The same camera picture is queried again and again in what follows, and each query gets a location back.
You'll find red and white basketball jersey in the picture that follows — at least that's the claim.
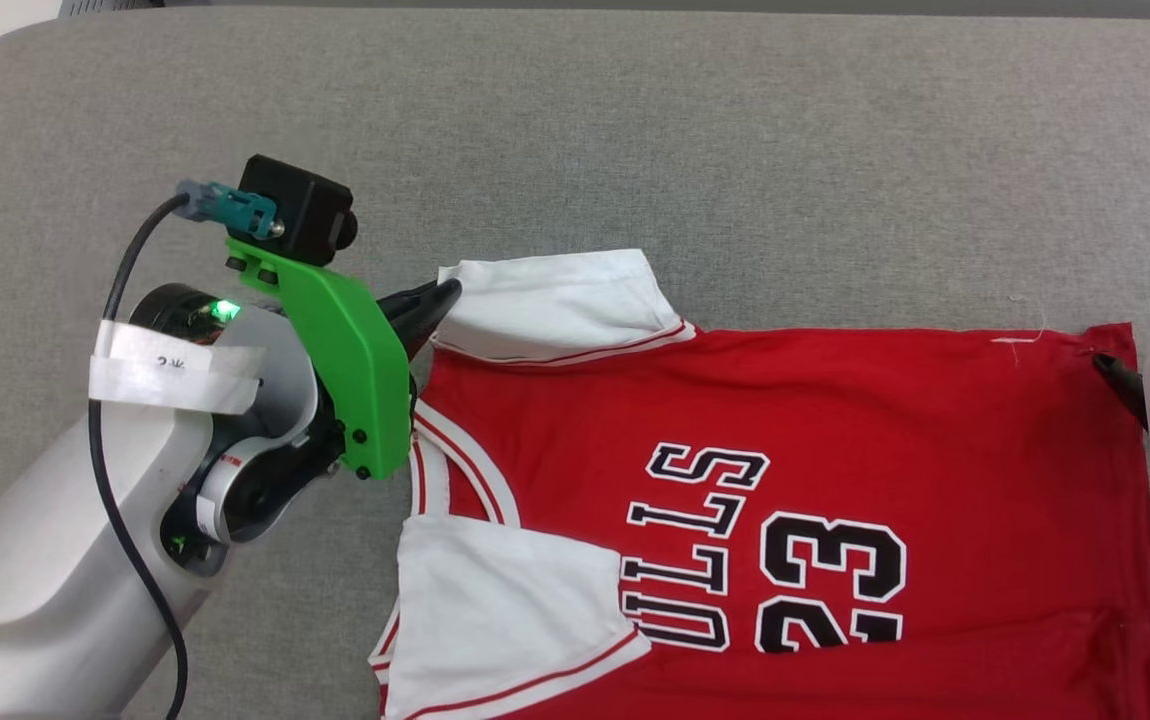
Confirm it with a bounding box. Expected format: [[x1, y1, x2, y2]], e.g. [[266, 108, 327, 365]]
[[367, 248, 1150, 720]]

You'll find white paper label band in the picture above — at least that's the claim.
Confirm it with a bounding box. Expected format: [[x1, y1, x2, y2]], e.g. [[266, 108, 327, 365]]
[[88, 320, 268, 416]]

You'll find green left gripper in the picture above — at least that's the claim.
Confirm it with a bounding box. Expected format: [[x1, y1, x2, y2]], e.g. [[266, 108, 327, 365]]
[[225, 236, 463, 483]]

